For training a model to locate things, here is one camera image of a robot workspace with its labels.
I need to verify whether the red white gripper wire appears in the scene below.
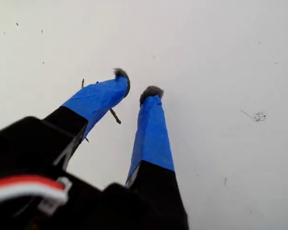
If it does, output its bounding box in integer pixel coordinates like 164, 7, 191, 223
0, 174, 72, 216

